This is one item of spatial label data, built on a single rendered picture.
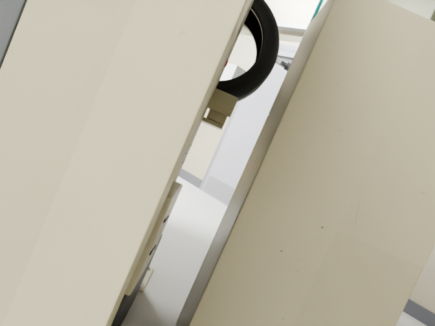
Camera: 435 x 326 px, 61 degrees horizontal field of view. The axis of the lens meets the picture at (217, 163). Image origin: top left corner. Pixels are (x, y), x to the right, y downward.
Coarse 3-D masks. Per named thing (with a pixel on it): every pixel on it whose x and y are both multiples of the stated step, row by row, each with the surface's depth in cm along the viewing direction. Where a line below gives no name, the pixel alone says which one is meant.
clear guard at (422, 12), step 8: (320, 0) 135; (392, 0) 136; (400, 0) 136; (408, 0) 136; (416, 0) 136; (424, 0) 136; (432, 0) 136; (320, 8) 136; (408, 8) 136; (416, 8) 136; (424, 8) 136; (432, 8) 136; (424, 16) 136; (432, 16) 136
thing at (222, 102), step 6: (216, 90) 171; (216, 96) 171; (222, 96) 171; (228, 96) 171; (234, 96) 171; (210, 102) 172; (216, 102) 172; (222, 102) 172; (228, 102) 172; (234, 102) 172; (210, 108) 172; (216, 108) 172; (222, 108) 172; (228, 108) 172; (228, 114) 172
